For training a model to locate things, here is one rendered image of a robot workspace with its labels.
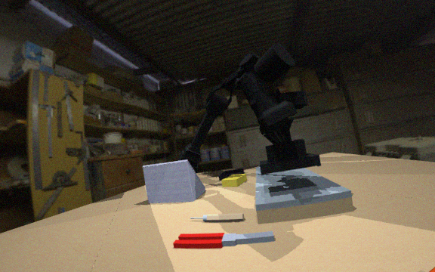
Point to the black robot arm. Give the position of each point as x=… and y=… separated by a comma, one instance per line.
x=252, y=75

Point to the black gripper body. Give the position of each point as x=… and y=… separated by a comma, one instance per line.
x=267, y=110

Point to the awl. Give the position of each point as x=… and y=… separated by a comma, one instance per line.
x=224, y=217

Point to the yellow rectangular block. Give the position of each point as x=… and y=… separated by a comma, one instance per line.
x=234, y=180

